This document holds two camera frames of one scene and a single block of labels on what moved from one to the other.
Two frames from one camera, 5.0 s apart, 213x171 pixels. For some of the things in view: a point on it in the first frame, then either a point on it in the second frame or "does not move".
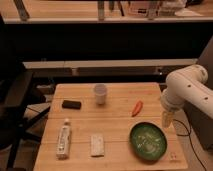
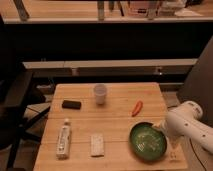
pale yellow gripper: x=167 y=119 → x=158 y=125
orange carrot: x=137 y=109 does not move
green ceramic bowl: x=148 y=141 does not move
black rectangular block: x=68 y=104 does not move
